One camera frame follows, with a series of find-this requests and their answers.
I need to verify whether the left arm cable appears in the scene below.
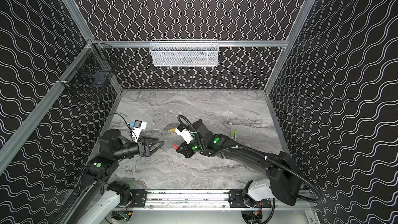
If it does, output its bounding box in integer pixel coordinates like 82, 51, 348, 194
105, 112, 137, 141

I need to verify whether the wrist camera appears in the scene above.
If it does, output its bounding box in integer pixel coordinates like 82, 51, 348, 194
129, 120, 147, 143
175, 124, 194, 144

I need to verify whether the white wire mesh basket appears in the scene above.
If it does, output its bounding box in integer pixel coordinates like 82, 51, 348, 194
149, 39, 220, 67

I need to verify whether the black wire mesh basket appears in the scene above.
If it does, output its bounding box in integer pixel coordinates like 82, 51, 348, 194
61, 43, 121, 102

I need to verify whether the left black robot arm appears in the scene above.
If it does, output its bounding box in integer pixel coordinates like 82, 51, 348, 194
51, 129, 165, 224

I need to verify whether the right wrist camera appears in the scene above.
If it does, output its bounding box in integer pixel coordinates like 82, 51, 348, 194
175, 124, 194, 144

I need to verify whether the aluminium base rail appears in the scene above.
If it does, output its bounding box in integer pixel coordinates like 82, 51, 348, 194
83, 189, 312, 211

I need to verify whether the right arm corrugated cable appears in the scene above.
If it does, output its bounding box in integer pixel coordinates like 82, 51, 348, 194
177, 114, 324, 203

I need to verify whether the white pen green tip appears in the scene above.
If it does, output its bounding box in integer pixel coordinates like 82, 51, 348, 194
234, 129, 238, 141

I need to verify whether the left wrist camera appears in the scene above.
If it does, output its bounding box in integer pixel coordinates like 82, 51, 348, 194
129, 120, 147, 143

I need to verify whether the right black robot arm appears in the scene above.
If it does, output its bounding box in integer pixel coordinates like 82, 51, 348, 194
174, 120, 301, 206

